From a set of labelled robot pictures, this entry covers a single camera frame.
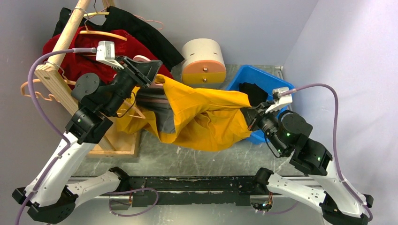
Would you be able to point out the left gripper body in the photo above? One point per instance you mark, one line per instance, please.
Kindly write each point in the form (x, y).
(133, 72)

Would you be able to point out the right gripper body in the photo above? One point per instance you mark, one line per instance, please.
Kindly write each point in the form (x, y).
(266, 121)

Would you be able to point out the small black skirt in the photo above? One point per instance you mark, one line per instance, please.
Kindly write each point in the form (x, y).
(256, 94)

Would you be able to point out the yellow skirt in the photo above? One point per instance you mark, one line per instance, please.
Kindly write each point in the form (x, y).
(200, 119)

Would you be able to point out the pink plastic hanger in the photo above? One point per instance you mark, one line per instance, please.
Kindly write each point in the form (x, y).
(154, 98)

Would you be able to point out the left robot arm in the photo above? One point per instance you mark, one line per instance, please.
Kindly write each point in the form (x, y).
(49, 198)

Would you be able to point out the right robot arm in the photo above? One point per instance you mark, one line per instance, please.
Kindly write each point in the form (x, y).
(289, 134)

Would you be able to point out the red pleated skirt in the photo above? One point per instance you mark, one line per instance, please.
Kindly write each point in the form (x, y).
(77, 64)

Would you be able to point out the yellow hanger at rack top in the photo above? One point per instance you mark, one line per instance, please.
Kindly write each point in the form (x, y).
(95, 13)

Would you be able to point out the black garment on rack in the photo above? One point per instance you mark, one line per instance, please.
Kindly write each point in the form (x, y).
(151, 38)

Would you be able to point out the blue plastic bin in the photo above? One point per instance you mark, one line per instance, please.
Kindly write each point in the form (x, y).
(264, 80)

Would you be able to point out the round cream drawer box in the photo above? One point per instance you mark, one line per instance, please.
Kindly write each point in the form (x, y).
(203, 63)

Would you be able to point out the wooden clothes rack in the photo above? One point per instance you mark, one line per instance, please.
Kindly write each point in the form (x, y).
(113, 144)

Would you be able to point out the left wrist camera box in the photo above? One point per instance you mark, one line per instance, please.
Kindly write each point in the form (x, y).
(105, 53)

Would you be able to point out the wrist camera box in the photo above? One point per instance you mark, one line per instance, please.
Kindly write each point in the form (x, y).
(105, 53)
(279, 101)

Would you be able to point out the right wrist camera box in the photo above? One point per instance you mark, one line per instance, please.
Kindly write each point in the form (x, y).
(279, 101)

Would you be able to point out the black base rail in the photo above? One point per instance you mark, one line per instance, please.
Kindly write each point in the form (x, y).
(145, 190)

